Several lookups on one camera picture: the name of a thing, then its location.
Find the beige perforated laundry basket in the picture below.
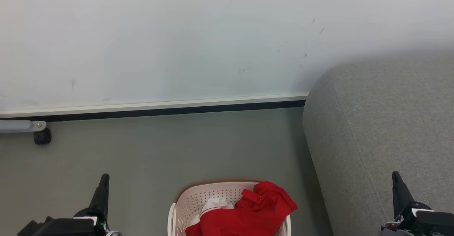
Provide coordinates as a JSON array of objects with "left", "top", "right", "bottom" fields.
[{"left": 167, "top": 178, "right": 292, "bottom": 236}]

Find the grey fabric sofa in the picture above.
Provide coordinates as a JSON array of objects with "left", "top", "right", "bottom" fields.
[{"left": 303, "top": 50, "right": 454, "bottom": 236}]

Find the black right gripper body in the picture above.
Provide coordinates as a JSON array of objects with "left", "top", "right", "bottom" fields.
[{"left": 380, "top": 201, "right": 454, "bottom": 236}]

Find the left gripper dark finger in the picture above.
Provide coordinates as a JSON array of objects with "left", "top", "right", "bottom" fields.
[{"left": 89, "top": 173, "right": 110, "bottom": 222}]

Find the red garment with white trim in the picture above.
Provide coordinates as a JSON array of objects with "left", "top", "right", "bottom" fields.
[{"left": 185, "top": 181, "right": 298, "bottom": 236}]

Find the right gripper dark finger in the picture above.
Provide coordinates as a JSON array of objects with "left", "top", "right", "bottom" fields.
[{"left": 392, "top": 171, "right": 415, "bottom": 218}]

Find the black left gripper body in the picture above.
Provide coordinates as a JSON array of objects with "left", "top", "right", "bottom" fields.
[{"left": 17, "top": 208, "right": 123, "bottom": 236}]

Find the grey metal frame bar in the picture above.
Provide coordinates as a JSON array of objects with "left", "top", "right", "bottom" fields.
[{"left": 0, "top": 120, "right": 47, "bottom": 134}]

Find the black caster wheel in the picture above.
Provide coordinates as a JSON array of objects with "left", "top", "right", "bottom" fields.
[{"left": 34, "top": 128, "right": 52, "bottom": 145}]

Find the white wall baseboard strip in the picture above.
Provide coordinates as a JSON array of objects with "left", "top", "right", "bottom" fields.
[{"left": 0, "top": 94, "right": 309, "bottom": 119}]

